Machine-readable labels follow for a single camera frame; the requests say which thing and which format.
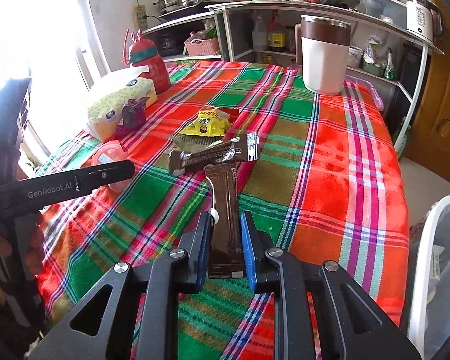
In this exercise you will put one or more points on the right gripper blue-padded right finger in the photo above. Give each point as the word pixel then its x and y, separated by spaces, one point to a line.
pixel 320 311

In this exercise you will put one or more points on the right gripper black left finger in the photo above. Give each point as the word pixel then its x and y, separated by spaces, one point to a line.
pixel 132 312

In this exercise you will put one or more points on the brown coffee sachet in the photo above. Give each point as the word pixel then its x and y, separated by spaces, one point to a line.
pixel 226 258
pixel 242 148

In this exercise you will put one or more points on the clear plastic cup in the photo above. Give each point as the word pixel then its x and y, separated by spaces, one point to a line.
pixel 118 168

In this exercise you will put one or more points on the purple snack packet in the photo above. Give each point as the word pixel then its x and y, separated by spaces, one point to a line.
pixel 133 116

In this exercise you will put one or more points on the yellow snack packet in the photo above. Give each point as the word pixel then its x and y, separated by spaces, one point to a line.
pixel 208 123

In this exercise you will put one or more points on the olive green wrapper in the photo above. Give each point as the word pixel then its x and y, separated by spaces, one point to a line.
pixel 193 144

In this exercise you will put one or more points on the white trash bin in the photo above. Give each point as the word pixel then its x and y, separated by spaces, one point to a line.
pixel 426 315

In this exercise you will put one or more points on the white metal kitchen shelf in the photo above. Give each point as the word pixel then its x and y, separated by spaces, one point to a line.
pixel 235 23

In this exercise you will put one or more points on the person's left hand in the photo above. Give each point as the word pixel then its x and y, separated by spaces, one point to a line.
pixel 32 253

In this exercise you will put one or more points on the plaid tablecloth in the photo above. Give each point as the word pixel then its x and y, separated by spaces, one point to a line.
pixel 327 186

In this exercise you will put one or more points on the wooden door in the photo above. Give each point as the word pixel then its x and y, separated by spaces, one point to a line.
pixel 429 141

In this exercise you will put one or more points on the yellow tissue pack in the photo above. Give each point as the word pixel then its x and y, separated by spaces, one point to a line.
pixel 109 94

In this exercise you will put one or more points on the pink lidded storage box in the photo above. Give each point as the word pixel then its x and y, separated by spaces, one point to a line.
pixel 370 87

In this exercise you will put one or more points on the red kids water bottle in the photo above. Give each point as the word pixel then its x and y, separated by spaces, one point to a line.
pixel 140 52

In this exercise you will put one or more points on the white brown lidded mug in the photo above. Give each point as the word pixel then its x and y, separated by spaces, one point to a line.
pixel 322 48

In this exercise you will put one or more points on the pink plastic basket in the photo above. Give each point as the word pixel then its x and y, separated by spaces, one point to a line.
pixel 201 47

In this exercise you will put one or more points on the soy sauce bottle on shelf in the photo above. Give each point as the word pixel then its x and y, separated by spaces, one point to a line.
pixel 276 38

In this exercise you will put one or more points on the power strip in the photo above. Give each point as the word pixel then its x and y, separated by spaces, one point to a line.
pixel 141 18

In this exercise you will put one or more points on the white electric kettle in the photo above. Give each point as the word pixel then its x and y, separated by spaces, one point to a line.
pixel 424 19

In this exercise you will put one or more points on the clear storage container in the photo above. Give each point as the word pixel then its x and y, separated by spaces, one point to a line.
pixel 391 11

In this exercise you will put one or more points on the stainless steamer pot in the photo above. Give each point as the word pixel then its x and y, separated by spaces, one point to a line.
pixel 167 6

